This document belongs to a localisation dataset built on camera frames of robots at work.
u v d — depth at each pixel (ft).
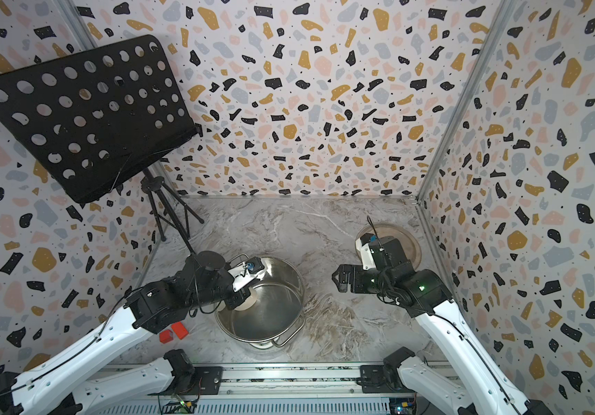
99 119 1.96
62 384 1.29
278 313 2.98
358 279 1.97
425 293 1.48
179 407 2.36
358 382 2.41
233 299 1.98
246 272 1.83
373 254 1.75
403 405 2.35
